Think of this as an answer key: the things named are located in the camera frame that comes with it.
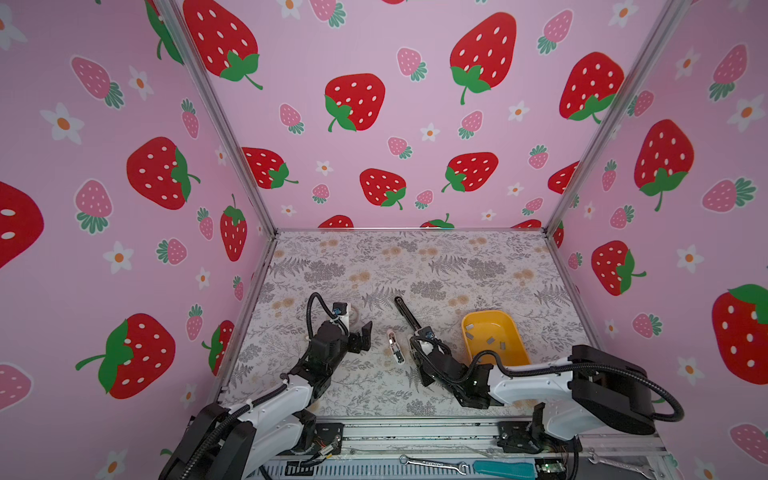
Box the teal handled tool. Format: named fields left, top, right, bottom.
left=473, top=460, right=537, bottom=480

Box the yellow plastic tray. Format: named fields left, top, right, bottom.
left=462, top=310, right=530, bottom=366

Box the black stapler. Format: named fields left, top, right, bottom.
left=394, top=296, right=435, bottom=339

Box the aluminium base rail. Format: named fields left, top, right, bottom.
left=167, top=416, right=679, bottom=480

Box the clear tape roll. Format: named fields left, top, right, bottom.
left=347, top=304, right=359, bottom=325

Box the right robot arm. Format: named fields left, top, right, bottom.
left=409, top=327, right=685, bottom=452

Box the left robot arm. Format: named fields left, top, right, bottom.
left=159, top=292, right=373, bottom=479

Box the silver wrench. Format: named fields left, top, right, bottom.
left=589, top=451, right=656, bottom=480
left=399, top=455, right=470, bottom=476

